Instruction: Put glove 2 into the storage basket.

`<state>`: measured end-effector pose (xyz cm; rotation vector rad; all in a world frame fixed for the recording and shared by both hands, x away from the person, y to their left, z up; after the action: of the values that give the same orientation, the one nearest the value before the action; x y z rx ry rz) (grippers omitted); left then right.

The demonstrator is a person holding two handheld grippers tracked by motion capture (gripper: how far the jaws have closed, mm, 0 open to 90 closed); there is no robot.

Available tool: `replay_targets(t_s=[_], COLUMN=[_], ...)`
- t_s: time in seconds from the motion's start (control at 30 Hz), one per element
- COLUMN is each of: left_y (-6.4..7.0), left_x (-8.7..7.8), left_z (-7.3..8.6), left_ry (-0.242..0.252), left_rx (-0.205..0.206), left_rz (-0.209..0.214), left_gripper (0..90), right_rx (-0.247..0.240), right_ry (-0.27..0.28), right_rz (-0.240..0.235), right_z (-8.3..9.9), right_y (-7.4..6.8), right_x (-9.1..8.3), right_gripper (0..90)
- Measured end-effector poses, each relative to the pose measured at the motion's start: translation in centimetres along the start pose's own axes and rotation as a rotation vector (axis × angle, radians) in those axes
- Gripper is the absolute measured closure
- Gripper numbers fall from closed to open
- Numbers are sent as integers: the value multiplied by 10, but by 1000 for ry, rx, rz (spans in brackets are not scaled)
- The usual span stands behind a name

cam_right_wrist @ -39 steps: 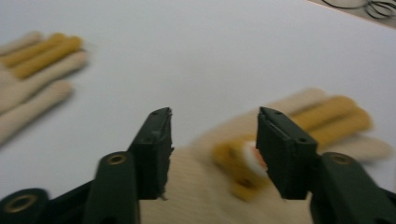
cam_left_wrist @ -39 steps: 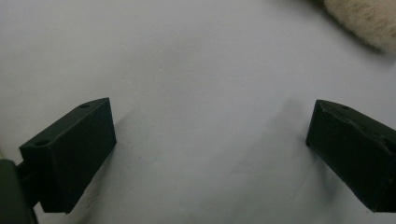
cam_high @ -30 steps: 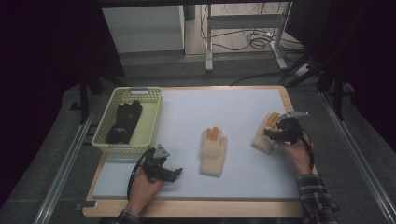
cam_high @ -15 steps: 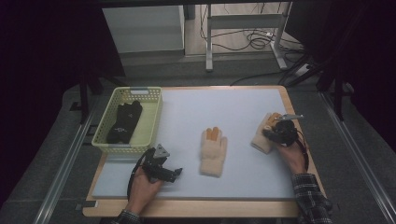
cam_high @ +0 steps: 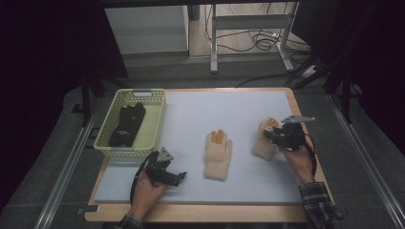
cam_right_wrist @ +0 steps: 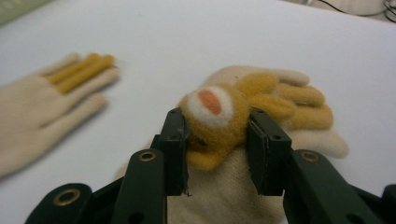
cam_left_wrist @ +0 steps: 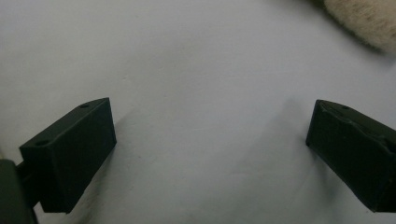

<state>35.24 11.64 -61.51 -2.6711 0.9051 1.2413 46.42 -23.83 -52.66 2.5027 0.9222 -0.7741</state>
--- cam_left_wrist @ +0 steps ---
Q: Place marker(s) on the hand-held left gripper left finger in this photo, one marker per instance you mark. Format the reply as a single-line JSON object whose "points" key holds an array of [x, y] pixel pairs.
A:
{"points": [[68, 155]]}

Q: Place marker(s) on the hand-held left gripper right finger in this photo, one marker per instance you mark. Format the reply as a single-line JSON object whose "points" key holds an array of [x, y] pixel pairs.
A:
{"points": [[355, 155]]}

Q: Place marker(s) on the cream glove orange fingers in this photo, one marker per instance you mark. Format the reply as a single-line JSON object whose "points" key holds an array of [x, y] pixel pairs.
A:
{"points": [[367, 18]]}

